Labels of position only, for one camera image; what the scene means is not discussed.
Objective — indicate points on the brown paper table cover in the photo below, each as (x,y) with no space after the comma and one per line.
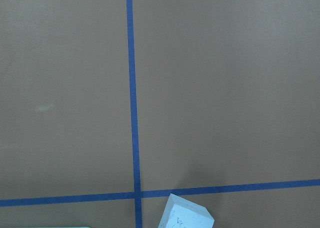
(109,106)

